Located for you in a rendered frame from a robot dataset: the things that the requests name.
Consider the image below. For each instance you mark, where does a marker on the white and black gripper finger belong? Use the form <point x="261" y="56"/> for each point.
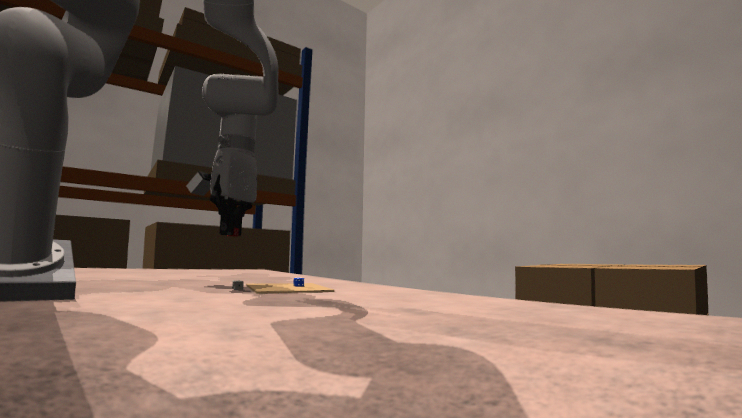
<point x="225" y="209"/>
<point x="239" y="212"/>

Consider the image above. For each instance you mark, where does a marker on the tan flat mat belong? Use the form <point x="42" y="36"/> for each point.
<point x="287" y="288"/>

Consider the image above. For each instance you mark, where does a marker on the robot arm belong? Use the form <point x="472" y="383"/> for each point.
<point x="41" y="56"/>

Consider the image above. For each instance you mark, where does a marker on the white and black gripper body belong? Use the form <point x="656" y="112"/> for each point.
<point x="238" y="174"/>

